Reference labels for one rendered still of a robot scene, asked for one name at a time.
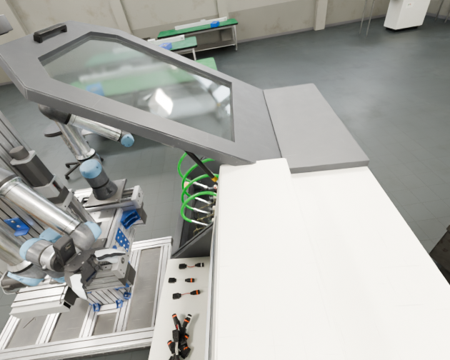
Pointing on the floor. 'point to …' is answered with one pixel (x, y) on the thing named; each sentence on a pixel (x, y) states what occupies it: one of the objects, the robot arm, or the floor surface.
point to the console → (267, 271)
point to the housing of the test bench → (363, 241)
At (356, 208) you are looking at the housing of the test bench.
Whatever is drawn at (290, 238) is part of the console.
